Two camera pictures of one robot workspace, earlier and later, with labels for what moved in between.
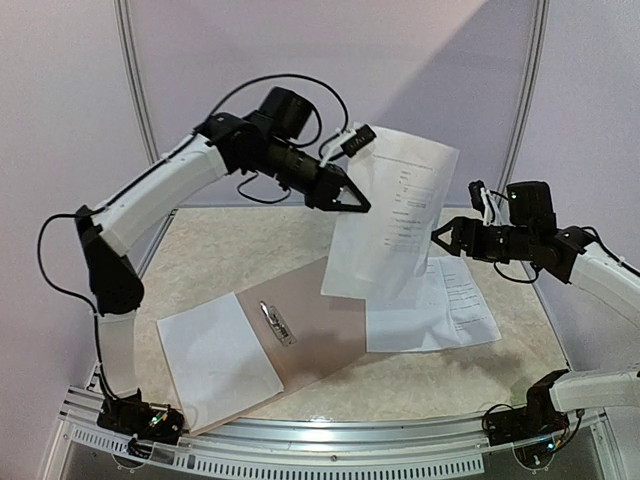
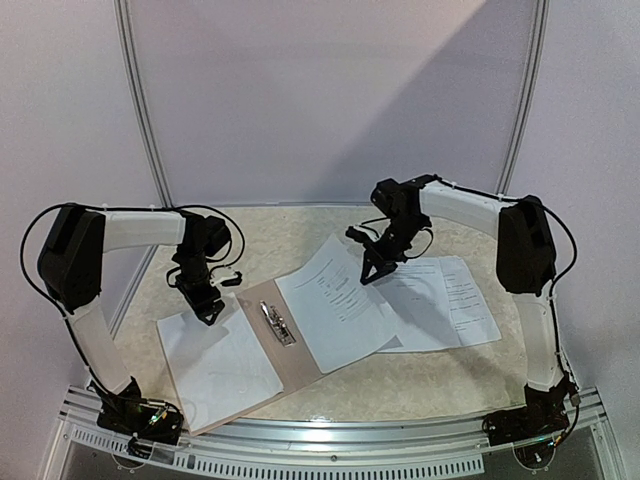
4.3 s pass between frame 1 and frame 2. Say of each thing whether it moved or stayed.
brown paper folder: stayed
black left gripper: moved
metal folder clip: stayed
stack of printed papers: stayed
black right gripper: moved
